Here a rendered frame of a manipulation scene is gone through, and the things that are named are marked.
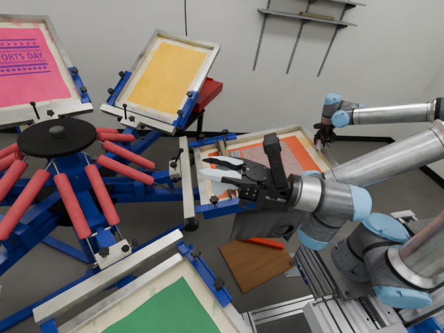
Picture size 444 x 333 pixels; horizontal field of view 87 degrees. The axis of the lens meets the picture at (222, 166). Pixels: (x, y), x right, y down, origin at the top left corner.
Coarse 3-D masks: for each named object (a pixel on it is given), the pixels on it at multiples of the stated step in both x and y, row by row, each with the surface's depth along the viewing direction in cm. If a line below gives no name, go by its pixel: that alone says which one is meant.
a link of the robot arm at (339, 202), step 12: (324, 180) 49; (324, 192) 47; (336, 192) 47; (348, 192) 48; (360, 192) 48; (324, 204) 47; (336, 204) 47; (348, 204) 47; (360, 204) 47; (324, 216) 50; (336, 216) 49; (348, 216) 48; (360, 216) 48
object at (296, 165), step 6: (300, 156) 143; (306, 156) 142; (288, 162) 140; (294, 162) 140; (300, 162) 139; (306, 162) 138; (312, 162) 138; (288, 168) 136; (294, 168) 136; (300, 168) 135; (306, 168) 134; (312, 168) 134; (318, 168) 133; (288, 174) 133; (234, 192) 128; (222, 198) 126
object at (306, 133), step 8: (272, 128) 162; (280, 128) 161; (288, 128) 160; (296, 128) 161; (304, 128) 157; (240, 136) 160; (248, 136) 159; (256, 136) 160; (312, 136) 150; (312, 144) 148; (320, 144) 143; (320, 152) 138; (200, 160) 147; (328, 160) 132; (200, 168) 141; (200, 176) 136; (200, 184) 131; (200, 192) 127; (200, 200) 122
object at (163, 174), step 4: (180, 168) 135; (156, 172) 135; (160, 172) 135; (164, 172) 135; (168, 172) 134; (180, 172) 133; (152, 176) 133; (156, 176) 133; (160, 176) 132; (164, 176) 132; (168, 176) 132; (156, 180) 132; (160, 180) 133; (164, 180) 133; (156, 184) 134
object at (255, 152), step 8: (256, 144) 157; (288, 144) 153; (296, 144) 152; (216, 152) 156; (240, 152) 153; (248, 152) 152; (256, 152) 151; (288, 152) 147; (296, 152) 146; (304, 152) 145; (256, 160) 145; (264, 160) 144
